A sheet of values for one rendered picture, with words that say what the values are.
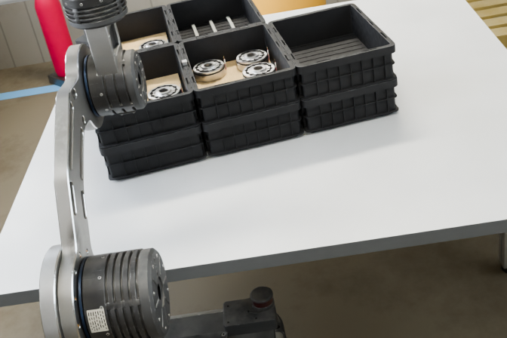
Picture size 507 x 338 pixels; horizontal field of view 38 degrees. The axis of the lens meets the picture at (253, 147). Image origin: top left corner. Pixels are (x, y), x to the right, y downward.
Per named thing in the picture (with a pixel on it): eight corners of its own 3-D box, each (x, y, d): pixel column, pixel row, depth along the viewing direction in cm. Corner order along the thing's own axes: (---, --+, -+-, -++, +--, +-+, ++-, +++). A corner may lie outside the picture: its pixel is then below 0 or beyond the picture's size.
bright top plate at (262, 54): (268, 61, 237) (268, 59, 236) (237, 66, 237) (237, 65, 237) (265, 48, 245) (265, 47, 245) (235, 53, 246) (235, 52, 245)
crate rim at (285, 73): (297, 75, 213) (296, 68, 211) (195, 99, 210) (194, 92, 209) (267, 28, 247) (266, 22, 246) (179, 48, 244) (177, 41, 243)
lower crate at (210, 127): (306, 137, 223) (301, 102, 217) (209, 161, 220) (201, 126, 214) (276, 84, 257) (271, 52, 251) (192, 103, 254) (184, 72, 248)
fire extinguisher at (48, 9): (96, 67, 479) (66, -35, 445) (89, 86, 456) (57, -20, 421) (53, 74, 481) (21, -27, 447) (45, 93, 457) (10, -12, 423)
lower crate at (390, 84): (401, 114, 226) (399, 78, 220) (306, 137, 223) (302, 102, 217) (358, 64, 260) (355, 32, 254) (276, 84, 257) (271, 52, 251)
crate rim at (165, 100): (195, 99, 210) (194, 92, 209) (90, 124, 207) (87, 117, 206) (179, 48, 244) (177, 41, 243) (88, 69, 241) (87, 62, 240)
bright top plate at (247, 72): (277, 74, 227) (277, 72, 227) (245, 81, 227) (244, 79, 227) (271, 61, 236) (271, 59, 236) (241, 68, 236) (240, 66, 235)
